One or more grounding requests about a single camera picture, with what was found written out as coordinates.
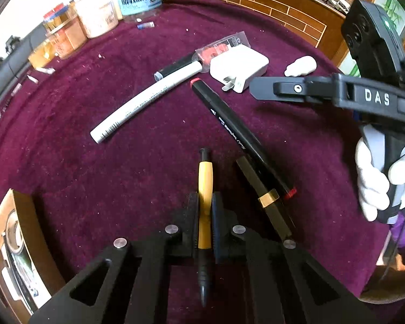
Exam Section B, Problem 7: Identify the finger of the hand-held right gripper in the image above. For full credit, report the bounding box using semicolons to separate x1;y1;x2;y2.
249;73;340;107

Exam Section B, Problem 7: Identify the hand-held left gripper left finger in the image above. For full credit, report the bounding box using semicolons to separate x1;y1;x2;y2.
29;192;201;324

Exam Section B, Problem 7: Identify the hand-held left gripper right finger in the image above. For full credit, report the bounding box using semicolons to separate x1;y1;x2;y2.
211;191;383;324

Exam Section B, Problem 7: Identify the white dropper bottle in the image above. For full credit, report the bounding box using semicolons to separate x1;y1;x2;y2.
284;56;318;78

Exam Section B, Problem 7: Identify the yellow and black pen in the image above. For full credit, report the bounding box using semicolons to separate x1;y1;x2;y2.
196;147;214;308

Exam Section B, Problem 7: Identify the black tube with gold band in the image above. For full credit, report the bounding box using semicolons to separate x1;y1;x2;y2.
235;155;296;241

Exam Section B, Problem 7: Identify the large white charger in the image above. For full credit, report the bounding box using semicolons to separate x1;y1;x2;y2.
209;46;270;94

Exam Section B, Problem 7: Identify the black marker with red caps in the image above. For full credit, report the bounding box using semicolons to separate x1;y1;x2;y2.
190;77;297;200

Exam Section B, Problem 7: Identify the red item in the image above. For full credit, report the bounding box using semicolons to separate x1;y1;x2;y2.
195;32;251;72

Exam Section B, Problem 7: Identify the black marker with grey cap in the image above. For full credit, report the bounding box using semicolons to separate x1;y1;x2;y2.
154;52;198;82

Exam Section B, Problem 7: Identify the white marker pen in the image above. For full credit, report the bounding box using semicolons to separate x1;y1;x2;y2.
90;61;203;144

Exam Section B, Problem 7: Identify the cardboard box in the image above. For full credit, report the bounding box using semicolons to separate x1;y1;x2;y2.
0;189;67;322

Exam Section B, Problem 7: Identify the dark green tube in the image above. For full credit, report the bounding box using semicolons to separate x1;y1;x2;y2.
11;248;38;315

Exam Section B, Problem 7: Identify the person's right hand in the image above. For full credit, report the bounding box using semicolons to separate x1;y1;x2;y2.
355;137;405;222

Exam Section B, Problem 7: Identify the wooden brick-pattern counter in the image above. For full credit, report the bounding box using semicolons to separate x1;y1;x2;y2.
165;0;356;63

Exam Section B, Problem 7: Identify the maroon table cloth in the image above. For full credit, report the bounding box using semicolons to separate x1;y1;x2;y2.
0;0;392;324

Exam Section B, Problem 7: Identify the white plastic jar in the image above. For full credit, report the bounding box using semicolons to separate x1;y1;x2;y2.
75;0;120;39

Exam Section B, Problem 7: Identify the orange clear jar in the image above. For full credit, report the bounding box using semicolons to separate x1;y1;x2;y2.
44;13;89;60

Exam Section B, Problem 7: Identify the black leather sofa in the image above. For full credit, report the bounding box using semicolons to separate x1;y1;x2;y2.
0;23;48;113

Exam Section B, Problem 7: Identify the bamboo wall sticker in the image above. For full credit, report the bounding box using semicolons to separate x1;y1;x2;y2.
380;0;405;32

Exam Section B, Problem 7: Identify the black cable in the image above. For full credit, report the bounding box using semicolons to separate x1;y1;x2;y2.
366;209;405;296

